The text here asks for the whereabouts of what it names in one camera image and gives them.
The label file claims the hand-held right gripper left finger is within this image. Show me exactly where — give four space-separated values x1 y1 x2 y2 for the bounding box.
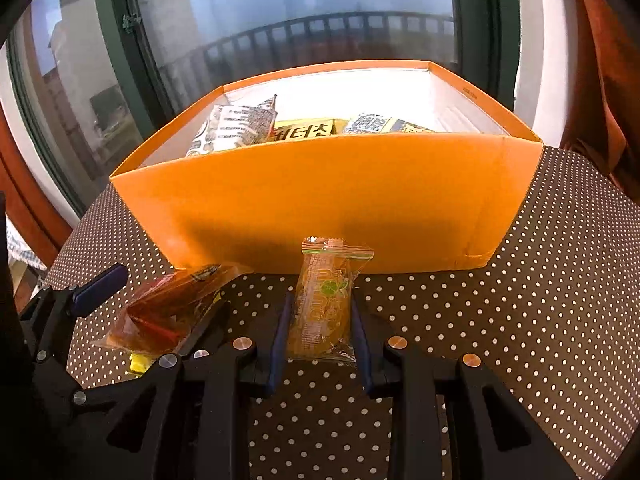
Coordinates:
105 292 296 480

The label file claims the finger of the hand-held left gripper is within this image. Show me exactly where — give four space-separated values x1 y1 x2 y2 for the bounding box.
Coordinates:
19 262 130 363
70 302 233 408

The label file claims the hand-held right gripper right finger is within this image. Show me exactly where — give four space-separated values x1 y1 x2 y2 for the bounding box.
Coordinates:
349 297 576 480

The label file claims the clear orange-red snack packet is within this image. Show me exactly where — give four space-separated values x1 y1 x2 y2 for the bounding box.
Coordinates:
92 262 253 356

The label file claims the small clear orange snack packet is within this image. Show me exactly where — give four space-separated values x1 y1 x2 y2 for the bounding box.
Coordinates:
286 235 375 367

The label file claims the orange cardboard box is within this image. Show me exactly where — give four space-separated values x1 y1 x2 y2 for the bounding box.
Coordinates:
109 60 545 275

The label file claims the large white red snack packet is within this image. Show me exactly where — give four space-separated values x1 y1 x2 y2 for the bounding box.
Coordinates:
185 94 279 157

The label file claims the yellow packet with black label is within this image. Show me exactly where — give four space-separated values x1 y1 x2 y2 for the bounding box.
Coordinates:
260 117 351 145

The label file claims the yellow and white snack packet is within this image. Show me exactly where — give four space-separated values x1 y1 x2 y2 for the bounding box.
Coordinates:
342 112 438 136

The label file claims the blue white patterned cloth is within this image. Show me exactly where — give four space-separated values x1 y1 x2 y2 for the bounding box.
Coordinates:
5 212 48 273

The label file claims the brown polka dot tablecloth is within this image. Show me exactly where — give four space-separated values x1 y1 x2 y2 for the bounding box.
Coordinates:
42 145 640 480

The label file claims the balcony railing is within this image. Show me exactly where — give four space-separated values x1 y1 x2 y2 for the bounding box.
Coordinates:
152 10 458 106

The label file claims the dark green window frame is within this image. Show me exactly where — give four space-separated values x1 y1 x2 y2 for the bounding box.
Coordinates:
5 0 518 216

